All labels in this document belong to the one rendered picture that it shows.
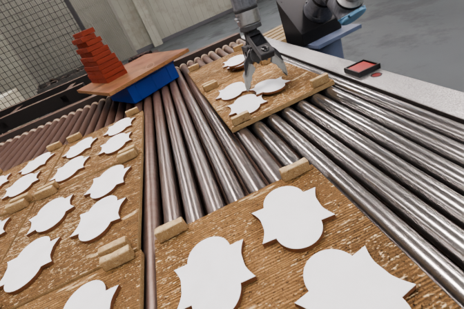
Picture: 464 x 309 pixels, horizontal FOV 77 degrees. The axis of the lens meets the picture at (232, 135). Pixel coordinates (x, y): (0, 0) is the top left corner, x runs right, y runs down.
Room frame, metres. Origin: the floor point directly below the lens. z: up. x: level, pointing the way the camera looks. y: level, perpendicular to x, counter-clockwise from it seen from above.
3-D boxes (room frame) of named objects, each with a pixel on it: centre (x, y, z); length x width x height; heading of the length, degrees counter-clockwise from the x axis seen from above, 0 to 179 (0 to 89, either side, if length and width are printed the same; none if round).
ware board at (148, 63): (1.72, 0.39, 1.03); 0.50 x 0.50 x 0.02; 35
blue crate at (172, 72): (1.66, 0.35, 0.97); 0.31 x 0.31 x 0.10; 35
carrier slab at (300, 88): (0.99, -0.15, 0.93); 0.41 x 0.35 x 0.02; 7
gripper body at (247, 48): (0.97, -0.18, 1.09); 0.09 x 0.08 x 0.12; 7
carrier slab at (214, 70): (1.40, -0.10, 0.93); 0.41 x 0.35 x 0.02; 6
